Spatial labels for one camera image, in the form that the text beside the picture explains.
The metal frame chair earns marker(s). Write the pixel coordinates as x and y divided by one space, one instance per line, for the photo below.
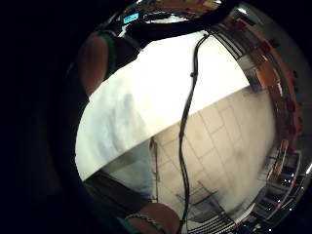
203 203

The metal shelf rack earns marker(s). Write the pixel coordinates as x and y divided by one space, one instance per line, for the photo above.
282 185

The metal table leg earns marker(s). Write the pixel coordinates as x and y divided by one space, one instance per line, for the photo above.
154 169

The blue lit screen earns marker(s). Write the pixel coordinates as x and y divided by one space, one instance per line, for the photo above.
130 18

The row of red chairs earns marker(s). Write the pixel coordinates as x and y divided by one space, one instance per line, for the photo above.
291 105

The the person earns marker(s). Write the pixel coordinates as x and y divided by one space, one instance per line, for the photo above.
92 65

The black striped floor grille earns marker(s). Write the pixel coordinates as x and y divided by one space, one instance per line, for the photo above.
227 42
213 225

